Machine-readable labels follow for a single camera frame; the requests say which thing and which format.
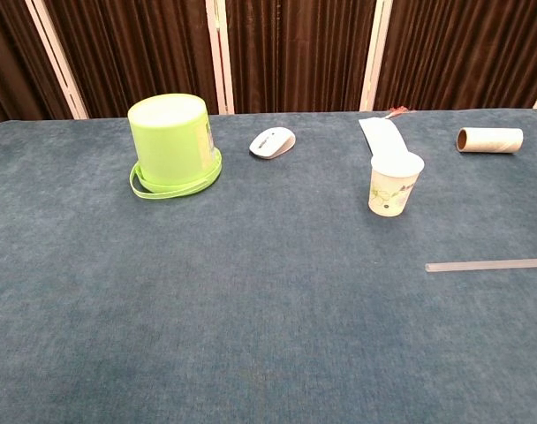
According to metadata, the thin metal rod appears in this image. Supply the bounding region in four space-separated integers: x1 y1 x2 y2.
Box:
425 258 537 273

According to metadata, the white paper cup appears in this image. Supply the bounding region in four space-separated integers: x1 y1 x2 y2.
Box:
367 151 426 217

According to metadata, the white computer mouse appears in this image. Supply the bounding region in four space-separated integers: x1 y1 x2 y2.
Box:
248 126 297 158

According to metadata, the blue table cloth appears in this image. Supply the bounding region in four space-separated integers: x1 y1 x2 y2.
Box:
0 108 537 424

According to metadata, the green plastic bucket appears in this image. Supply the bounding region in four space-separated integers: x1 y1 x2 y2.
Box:
127 93 223 200

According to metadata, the brown curtain screen panel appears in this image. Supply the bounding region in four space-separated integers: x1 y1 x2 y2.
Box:
0 0 91 129
359 0 537 112
25 0 234 119
205 0 392 116

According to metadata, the cardboard tube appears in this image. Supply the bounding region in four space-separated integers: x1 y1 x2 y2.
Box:
456 127 525 155

